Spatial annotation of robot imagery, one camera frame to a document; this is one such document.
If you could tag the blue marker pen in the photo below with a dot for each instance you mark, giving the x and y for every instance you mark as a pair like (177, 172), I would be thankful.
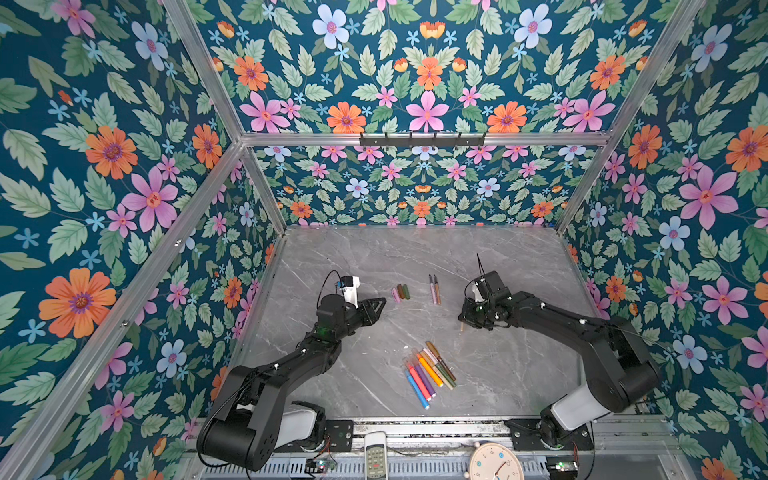
(415, 386)

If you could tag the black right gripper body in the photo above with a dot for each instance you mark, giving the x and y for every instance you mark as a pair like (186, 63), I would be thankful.
(477, 314)

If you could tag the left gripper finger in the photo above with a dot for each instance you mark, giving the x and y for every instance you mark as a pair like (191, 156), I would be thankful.
(373, 304)
(370, 318)

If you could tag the brown pen tan cap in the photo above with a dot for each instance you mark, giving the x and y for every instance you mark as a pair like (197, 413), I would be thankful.
(435, 355)

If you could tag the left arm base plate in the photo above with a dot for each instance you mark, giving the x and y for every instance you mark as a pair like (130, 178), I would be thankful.
(333, 435)

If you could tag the white remote control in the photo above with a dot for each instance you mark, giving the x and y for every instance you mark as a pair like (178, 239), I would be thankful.
(376, 456)

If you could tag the left small circuit board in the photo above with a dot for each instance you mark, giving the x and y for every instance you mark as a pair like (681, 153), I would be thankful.
(314, 467)

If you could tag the orange highlighter pen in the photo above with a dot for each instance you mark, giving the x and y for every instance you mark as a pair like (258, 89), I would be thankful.
(430, 370)

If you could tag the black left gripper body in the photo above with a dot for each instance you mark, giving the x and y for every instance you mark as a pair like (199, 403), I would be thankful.
(352, 320)

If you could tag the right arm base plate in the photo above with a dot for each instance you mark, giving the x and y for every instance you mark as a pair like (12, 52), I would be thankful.
(525, 433)

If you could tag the round pink clock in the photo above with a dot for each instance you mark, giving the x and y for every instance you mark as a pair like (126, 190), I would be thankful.
(493, 461)

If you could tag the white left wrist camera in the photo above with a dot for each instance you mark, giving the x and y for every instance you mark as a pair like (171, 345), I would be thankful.
(349, 286)

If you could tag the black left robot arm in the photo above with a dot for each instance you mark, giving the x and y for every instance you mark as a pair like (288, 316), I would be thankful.
(248, 421)

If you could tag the pink marker pen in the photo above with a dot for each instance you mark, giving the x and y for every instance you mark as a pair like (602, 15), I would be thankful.
(419, 382)

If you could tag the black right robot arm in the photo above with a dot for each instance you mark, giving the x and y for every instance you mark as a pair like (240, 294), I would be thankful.
(618, 367)

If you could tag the orange pen brown cap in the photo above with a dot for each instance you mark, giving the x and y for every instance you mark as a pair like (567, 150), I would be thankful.
(436, 290)

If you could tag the small circuit board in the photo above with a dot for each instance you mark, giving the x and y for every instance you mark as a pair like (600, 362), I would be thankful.
(562, 469)
(314, 467)

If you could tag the beige marker pen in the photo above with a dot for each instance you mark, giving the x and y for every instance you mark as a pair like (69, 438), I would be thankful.
(437, 368)

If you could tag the black hook rail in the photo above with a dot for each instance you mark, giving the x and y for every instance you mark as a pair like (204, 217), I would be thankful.
(407, 140)

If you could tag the purple marker pen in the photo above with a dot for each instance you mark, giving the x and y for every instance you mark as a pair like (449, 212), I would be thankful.
(424, 378)

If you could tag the right small circuit board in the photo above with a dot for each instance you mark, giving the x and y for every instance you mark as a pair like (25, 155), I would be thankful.
(562, 469)

